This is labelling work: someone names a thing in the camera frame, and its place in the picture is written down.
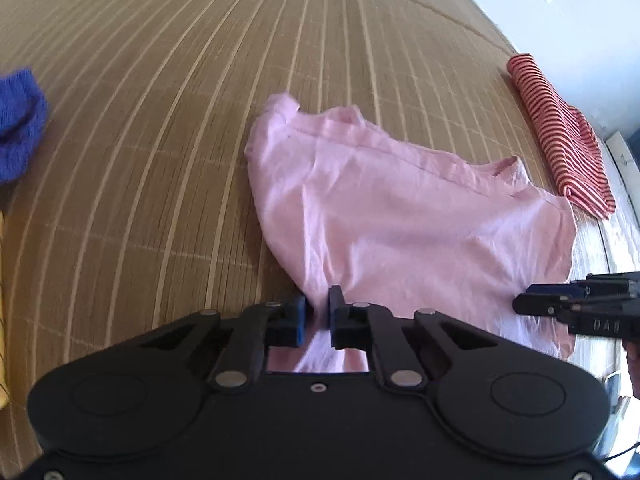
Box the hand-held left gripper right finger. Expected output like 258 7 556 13
327 285 501 393

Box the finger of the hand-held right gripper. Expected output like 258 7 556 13
527 271 640 297
512 294 583 317

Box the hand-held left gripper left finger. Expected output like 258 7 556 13
142 294 307 393

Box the pink bunny print shirt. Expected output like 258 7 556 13
246 91 578 374

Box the white quilt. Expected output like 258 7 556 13
570 175 640 376

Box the red striped folded garment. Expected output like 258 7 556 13
506 53 617 221

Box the yellow garment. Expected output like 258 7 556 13
0 210 11 411

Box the purple knit garment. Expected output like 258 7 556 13
0 67 50 184

